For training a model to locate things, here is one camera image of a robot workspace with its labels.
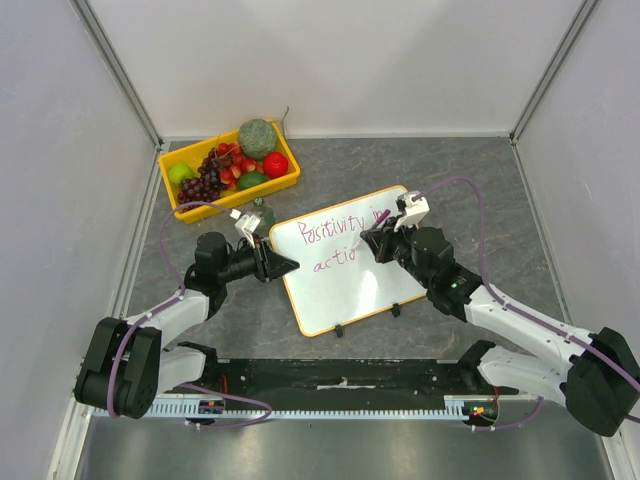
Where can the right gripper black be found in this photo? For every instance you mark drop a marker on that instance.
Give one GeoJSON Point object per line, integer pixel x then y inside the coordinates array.
{"type": "Point", "coordinates": [382, 245]}

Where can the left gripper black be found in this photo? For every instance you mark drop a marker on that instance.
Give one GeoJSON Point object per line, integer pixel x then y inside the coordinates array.
{"type": "Point", "coordinates": [270, 265]}

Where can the pink marker cap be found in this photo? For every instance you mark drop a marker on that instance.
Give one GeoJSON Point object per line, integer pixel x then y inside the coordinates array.
{"type": "Point", "coordinates": [381, 219]}

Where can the white whiteboard orange frame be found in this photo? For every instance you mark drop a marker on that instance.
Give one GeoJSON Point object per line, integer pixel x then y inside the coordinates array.
{"type": "Point", "coordinates": [335, 284]}

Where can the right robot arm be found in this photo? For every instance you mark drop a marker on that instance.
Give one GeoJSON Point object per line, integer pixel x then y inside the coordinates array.
{"type": "Point", "coordinates": [595, 376]}

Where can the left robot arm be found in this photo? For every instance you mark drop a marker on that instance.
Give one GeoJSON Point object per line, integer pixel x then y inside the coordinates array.
{"type": "Point", "coordinates": [128, 362]}

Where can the small glass bottle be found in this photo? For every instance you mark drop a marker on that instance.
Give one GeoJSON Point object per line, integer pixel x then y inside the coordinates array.
{"type": "Point", "coordinates": [265, 212]}

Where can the green mango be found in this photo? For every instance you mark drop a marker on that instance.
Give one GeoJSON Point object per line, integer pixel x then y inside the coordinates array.
{"type": "Point", "coordinates": [251, 179]}

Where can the red apple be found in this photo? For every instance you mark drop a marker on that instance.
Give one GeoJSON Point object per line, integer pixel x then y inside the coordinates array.
{"type": "Point", "coordinates": [275, 165]}

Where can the purple grape bunch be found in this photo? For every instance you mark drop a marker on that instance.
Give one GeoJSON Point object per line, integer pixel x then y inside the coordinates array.
{"type": "Point", "coordinates": [204, 187]}

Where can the green melon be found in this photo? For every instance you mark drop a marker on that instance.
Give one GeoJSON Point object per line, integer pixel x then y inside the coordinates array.
{"type": "Point", "coordinates": [257, 138]}

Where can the green apple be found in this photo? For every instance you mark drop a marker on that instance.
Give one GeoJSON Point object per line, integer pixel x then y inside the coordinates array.
{"type": "Point", "coordinates": [180, 172]}

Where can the yellow plastic bin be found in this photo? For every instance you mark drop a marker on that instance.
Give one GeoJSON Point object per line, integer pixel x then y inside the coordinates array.
{"type": "Point", "coordinates": [193, 156]}

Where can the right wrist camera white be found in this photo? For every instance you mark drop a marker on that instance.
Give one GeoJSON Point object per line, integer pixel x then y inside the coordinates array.
{"type": "Point", "coordinates": [413, 207]}

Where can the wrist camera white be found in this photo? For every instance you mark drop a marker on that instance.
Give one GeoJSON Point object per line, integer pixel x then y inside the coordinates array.
{"type": "Point", "coordinates": [413, 207]}
{"type": "Point", "coordinates": [246, 225]}

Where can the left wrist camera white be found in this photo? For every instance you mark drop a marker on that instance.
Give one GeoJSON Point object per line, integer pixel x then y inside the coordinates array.
{"type": "Point", "coordinates": [246, 225]}

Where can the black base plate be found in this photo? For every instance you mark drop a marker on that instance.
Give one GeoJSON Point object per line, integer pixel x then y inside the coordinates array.
{"type": "Point", "coordinates": [345, 385]}

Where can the light blue cable duct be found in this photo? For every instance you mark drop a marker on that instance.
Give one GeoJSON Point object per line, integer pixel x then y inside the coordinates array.
{"type": "Point", "coordinates": [195, 407]}

